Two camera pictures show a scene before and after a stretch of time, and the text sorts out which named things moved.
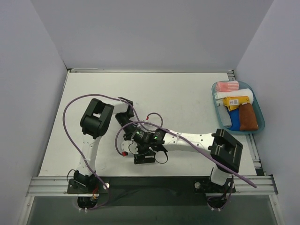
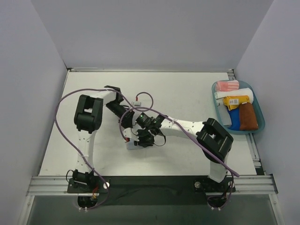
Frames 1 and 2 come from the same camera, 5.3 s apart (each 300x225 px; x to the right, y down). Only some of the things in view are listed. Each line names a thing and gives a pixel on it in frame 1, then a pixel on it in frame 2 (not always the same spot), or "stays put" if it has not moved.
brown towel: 247,120 stays put
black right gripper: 143,158 to 145,139
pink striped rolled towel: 227,86 stays put
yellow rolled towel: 233,102 stays put
